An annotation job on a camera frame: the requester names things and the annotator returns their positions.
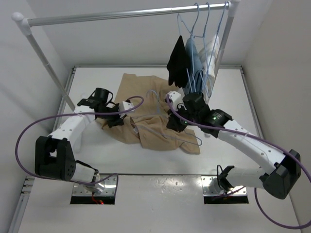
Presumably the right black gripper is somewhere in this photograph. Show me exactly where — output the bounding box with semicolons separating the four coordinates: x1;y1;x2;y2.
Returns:
167;103;199;133

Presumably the beige t shirt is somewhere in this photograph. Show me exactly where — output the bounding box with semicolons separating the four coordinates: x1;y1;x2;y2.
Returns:
98;73;200;155

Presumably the light blue plastic hanger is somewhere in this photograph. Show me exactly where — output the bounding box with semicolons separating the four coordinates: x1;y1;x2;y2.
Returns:
132;89;203;146

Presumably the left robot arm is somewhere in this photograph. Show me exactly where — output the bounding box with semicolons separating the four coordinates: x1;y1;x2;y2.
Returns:
35;88;133;183

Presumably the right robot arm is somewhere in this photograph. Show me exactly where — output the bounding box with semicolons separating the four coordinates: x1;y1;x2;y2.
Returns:
165;91;301;200

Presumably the blue hanger with white garment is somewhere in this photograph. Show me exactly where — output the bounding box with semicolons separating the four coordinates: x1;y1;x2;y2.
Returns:
203;1;230;93

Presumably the black garment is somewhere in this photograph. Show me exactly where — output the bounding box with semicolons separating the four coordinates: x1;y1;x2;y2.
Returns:
166;35;190;88

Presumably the light blue garment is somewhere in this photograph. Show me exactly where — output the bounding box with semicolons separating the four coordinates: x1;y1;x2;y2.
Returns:
183;37;204;95

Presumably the white checked garment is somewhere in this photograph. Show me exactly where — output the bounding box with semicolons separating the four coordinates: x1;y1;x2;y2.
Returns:
198;34;220;101

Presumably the white clothes rack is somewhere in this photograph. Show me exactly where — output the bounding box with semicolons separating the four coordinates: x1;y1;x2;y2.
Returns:
11;0;240;110

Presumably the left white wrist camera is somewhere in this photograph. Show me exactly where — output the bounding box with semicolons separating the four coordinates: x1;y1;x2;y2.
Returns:
119;101;135;113

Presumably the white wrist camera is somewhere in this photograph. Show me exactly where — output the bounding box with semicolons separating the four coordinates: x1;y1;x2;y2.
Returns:
167;91;182;104
119;101;135;113

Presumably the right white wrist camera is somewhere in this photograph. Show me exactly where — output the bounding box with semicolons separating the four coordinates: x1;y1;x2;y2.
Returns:
167;91;182;104

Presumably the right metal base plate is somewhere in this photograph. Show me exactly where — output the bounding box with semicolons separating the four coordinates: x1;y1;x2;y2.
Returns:
201;175;247;197

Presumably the metal base plate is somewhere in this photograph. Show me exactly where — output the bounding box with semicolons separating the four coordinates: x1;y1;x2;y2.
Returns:
72;173;119;197
201;175;247;197

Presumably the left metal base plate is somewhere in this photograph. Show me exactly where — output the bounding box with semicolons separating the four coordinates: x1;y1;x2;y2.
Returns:
72;173;119;197

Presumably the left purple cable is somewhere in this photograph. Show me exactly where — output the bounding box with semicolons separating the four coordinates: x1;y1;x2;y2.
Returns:
15;96;144;195

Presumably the purple cable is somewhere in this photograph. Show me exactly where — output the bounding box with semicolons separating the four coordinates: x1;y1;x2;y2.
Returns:
15;96;144;195
165;94;311;229

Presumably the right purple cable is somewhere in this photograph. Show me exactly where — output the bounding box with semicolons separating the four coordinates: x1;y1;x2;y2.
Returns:
165;94;311;229

